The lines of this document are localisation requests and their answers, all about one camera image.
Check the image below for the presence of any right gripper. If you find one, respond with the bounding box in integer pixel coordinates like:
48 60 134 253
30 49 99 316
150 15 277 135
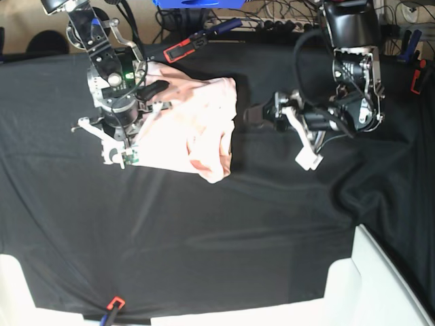
71 79 172 150

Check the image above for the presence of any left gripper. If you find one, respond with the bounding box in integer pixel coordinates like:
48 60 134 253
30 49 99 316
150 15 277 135
243 90 339 156

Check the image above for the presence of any pink T-shirt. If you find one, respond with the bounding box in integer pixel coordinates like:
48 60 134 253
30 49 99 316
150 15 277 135
135 62 237 183

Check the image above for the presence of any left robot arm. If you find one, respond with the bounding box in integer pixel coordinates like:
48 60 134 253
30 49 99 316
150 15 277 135
243 1 385 156

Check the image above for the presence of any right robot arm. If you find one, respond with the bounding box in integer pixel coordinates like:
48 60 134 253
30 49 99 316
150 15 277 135
41 1 169 152

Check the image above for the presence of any blue plastic box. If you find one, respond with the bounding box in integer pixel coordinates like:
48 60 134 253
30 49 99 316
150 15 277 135
153 0 246 9

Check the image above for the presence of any black power strip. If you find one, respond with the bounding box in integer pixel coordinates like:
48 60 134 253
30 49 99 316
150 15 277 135
254 20 317 35

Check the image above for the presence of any black table cloth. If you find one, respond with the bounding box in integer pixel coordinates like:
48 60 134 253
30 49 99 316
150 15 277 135
1 54 434 321

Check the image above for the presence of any red clamp right edge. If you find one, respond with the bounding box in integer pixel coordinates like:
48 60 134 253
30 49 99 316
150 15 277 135
411 59 427 94

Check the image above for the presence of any red clamp edge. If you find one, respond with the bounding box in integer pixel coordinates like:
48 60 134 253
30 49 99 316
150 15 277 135
99 296 125 326
411 59 427 94

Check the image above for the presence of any red clamp front edge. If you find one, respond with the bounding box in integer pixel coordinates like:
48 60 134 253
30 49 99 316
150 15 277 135
99 296 125 326

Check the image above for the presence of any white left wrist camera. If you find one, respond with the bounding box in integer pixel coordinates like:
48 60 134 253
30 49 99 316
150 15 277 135
295 147 324 171

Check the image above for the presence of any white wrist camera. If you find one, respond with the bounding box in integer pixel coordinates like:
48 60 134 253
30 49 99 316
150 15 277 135
295 147 324 171
101 141 139 169

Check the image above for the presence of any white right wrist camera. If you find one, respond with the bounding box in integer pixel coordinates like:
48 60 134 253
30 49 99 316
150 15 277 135
101 141 139 169

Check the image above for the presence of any red black clamp, blue handle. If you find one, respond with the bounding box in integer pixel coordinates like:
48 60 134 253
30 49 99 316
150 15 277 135
163 18 242 63

